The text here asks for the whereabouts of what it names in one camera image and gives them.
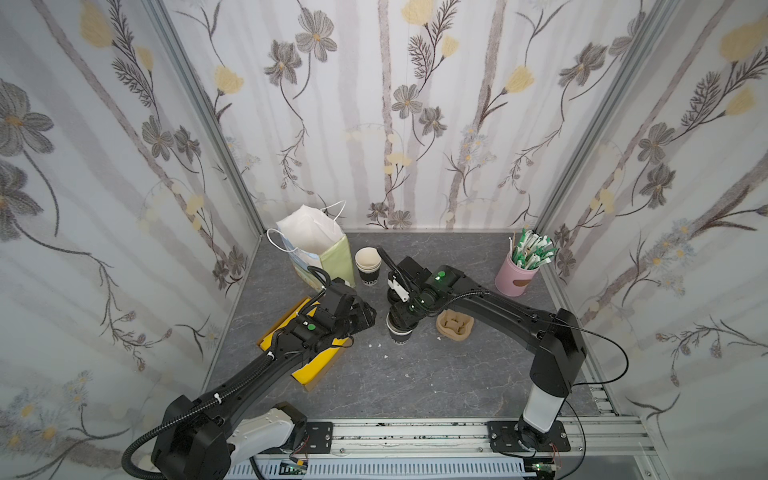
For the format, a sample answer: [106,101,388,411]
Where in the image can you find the black paper coffee cup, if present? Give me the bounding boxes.
[386,311,414,344]

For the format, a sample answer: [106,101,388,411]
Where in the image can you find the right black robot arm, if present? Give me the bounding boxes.
[375,246,591,451]

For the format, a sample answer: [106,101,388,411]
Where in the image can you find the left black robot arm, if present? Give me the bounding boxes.
[121,267,376,479]

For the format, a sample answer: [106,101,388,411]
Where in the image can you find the brown pulp cup carrier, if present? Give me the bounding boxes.
[436,310,474,342]

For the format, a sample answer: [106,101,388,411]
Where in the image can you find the yellow napkins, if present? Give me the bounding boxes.
[259,299,352,385]

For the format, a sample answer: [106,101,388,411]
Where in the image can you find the green white paper bag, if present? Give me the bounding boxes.
[265,200,356,290]

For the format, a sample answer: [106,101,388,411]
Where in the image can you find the pink straw holder cup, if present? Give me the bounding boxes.
[495,256,538,297]

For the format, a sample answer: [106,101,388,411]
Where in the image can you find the green white wrapped straws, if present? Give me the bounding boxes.
[507,229,558,270]

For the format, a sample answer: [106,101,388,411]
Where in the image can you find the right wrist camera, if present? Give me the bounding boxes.
[387,273,410,303]

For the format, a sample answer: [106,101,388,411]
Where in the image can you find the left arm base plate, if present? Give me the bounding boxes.
[300,422,334,455]

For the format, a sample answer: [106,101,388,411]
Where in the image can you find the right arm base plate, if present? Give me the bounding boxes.
[486,420,571,455]

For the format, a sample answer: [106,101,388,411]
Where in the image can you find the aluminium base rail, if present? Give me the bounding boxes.
[223,410,669,479]

